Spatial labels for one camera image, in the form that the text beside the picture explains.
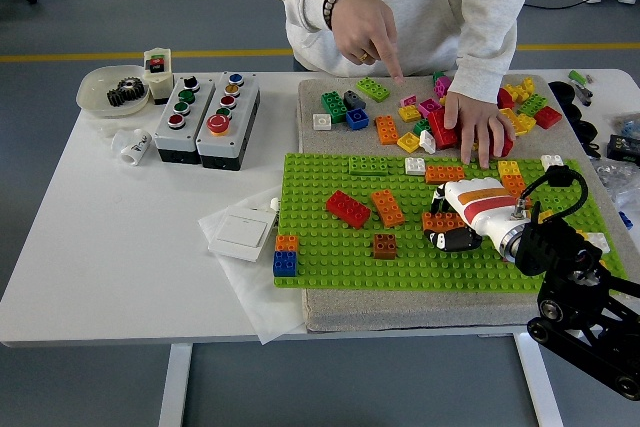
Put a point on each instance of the person's left hand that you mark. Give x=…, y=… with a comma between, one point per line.
x=475, y=119

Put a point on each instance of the person's right hand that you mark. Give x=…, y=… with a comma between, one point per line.
x=365, y=27

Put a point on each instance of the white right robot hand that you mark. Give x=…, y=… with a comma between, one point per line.
x=482, y=209

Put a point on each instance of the red two-by-three brick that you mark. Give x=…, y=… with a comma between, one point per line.
x=441, y=134

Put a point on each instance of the person's left forearm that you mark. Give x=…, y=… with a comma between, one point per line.
x=487, y=57

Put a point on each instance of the red slope brick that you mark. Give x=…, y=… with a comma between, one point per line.
x=506, y=99

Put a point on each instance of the red two-by-two brick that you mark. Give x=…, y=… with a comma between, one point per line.
x=547, y=117
x=506, y=148

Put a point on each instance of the yellow two-by-four brick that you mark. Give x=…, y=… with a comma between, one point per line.
x=517, y=123

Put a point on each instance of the orange two-by-four brick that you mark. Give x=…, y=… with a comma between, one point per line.
x=440, y=221
x=444, y=174

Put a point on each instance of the pink two-by-two brick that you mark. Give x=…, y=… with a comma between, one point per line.
x=442, y=87

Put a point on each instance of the magenta two-by-two brick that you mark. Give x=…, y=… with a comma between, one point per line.
x=430, y=108

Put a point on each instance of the yellow two-by-two brick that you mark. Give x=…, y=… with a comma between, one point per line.
x=510, y=167
x=526, y=122
x=545, y=217
x=410, y=113
x=517, y=93
x=408, y=142

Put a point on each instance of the white slope brick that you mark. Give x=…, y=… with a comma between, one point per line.
x=428, y=142

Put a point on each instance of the small green brick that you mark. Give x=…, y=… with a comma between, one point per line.
x=438, y=77

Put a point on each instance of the small pink brick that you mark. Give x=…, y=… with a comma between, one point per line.
x=409, y=101

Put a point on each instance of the dark grey slope brick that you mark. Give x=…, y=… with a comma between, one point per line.
x=354, y=99

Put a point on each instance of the white two-by-two brick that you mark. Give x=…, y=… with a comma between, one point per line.
x=552, y=160
x=415, y=166
x=322, y=122
x=599, y=242

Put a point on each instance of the black angular brick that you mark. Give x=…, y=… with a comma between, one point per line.
x=559, y=176

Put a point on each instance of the brown two-by-two brick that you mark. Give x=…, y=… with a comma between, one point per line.
x=384, y=246

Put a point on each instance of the flat lime two-by-four brick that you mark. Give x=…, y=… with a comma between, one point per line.
x=369, y=165

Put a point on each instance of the red two-by-four brick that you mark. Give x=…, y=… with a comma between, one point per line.
x=347, y=208

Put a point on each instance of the green studded baseplate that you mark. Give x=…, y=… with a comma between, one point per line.
x=340, y=274

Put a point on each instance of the orange two-by-two brick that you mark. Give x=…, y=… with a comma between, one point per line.
x=286, y=243

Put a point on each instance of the black round pad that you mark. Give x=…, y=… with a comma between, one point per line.
x=562, y=89
x=574, y=112
x=587, y=131

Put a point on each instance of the green lighter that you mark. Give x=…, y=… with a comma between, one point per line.
x=577, y=77

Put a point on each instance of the small silver tool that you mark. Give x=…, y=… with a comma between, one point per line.
x=583, y=93

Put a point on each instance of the small blue item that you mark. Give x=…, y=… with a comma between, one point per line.
x=625, y=219

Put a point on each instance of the grey-brown mat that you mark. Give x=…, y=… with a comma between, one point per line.
x=375, y=312

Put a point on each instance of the black box green print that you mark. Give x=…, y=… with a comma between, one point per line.
x=622, y=147

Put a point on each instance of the plastic bag blue parts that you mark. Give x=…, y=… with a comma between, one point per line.
x=629, y=124

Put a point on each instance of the emergency stop control box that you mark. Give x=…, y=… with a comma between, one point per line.
x=225, y=144

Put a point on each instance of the small white labelled tube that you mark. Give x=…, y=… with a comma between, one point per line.
x=273, y=204

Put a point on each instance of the white table leg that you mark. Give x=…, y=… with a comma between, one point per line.
x=175, y=387
x=545, y=412

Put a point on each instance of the four-button control box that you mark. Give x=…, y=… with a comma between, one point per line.
x=170, y=139

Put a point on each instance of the black metal gear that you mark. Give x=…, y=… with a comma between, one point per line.
x=115, y=98
x=137, y=93

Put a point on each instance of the white paper sheet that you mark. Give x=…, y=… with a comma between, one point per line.
x=265, y=307

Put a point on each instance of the white pipe tee fitting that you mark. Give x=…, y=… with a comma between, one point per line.
x=127, y=144

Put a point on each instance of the white plastic bowl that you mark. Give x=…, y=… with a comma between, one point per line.
x=92, y=92

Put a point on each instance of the small white switch box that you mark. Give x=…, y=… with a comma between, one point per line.
x=161, y=89

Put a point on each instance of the white wall switch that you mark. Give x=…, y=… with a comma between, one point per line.
x=240, y=232

